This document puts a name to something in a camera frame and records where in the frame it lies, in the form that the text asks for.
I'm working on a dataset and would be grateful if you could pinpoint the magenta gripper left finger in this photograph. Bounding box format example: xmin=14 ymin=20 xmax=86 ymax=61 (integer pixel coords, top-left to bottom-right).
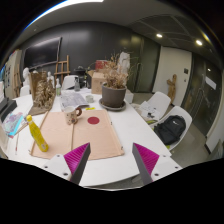
xmin=64 ymin=143 xmax=91 ymax=185

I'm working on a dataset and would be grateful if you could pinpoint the wooden easel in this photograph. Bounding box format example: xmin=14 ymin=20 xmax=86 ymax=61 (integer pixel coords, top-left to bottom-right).
xmin=54 ymin=56 xmax=70 ymax=81

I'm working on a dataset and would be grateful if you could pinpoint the colourful book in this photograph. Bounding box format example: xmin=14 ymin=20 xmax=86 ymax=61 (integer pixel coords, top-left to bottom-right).
xmin=3 ymin=112 xmax=23 ymax=138

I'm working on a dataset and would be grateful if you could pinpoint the cardboard box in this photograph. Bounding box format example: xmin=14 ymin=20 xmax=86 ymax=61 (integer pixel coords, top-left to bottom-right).
xmin=91 ymin=72 xmax=105 ymax=94

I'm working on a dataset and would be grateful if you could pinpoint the white chair behind table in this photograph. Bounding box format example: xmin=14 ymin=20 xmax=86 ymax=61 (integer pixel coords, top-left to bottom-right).
xmin=62 ymin=75 xmax=79 ymax=90

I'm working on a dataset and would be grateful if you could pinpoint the grey pot saucer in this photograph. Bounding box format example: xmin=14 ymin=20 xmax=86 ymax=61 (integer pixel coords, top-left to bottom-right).
xmin=98 ymin=97 xmax=127 ymax=112

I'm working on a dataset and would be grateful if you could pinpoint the beige cardboard mat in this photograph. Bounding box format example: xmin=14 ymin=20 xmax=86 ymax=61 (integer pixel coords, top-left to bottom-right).
xmin=30 ymin=110 xmax=124 ymax=160

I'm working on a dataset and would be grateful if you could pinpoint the black backpack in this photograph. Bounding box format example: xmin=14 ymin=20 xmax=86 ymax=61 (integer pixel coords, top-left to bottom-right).
xmin=154 ymin=115 xmax=186 ymax=145

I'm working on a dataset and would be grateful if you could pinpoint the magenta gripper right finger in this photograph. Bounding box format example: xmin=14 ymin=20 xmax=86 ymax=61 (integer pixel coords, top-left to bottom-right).
xmin=132 ymin=143 xmax=159 ymax=185

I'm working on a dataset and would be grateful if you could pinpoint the yellow drink bottle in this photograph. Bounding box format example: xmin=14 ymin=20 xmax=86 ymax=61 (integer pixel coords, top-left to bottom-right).
xmin=26 ymin=115 xmax=49 ymax=152

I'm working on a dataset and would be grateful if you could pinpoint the white chair with backpack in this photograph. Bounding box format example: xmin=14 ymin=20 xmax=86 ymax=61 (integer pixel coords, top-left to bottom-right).
xmin=150 ymin=106 xmax=192 ymax=151

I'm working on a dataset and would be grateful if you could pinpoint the grey plant pot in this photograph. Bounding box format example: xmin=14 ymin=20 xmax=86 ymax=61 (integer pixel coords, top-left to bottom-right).
xmin=102 ymin=84 xmax=126 ymax=108

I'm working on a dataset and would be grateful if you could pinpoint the white chair with papers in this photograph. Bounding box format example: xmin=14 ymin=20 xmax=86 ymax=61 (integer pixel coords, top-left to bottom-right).
xmin=135 ymin=92 xmax=171 ymax=121

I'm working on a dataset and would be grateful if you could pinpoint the brown carved sculpture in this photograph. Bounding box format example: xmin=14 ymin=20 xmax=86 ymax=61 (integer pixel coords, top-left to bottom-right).
xmin=29 ymin=72 xmax=56 ymax=116

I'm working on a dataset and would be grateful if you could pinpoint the small white cup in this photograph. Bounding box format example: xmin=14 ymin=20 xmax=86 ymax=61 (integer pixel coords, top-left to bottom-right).
xmin=86 ymin=95 xmax=94 ymax=103

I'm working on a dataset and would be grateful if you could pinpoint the white plaster bust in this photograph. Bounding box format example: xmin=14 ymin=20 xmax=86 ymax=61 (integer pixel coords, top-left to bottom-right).
xmin=23 ymin=67 xmax=30 ymax=86

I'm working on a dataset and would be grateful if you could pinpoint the dried brown plant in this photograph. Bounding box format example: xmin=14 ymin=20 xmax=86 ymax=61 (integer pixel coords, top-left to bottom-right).
xmin=102 ymin=52 xmax=132 ymax=89

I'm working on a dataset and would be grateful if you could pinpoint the wooden figure statue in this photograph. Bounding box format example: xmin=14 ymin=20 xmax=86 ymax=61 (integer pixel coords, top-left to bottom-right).
xmin=167 ymin=74 xmax=177 ymax=104

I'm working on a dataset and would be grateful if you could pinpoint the open newspaper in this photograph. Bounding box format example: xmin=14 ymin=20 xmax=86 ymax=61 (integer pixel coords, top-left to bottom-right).
xmin=60 ymin=91 xmax=89 ymax=109

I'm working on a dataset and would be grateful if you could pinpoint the red round coaster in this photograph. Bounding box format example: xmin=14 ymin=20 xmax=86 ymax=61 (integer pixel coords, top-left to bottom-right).
xmin=88 ymin=117 xmax=100 ymax=125

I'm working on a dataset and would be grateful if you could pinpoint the clear spray bottle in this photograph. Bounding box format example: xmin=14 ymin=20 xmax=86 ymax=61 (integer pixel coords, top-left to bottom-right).
xmin=74 ymin=77 xmax=80 ymax=92

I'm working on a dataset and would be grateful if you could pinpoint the patterned ceramic mug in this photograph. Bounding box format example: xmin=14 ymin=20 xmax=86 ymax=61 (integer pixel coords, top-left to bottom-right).
xmin=64 ymin=106 xmax=82 ymax=125

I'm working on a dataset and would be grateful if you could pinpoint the wall-mounted black screen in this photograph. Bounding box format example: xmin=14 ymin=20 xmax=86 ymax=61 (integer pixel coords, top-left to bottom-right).
xmin=24 ymin=37 xmax=61 ymax=69

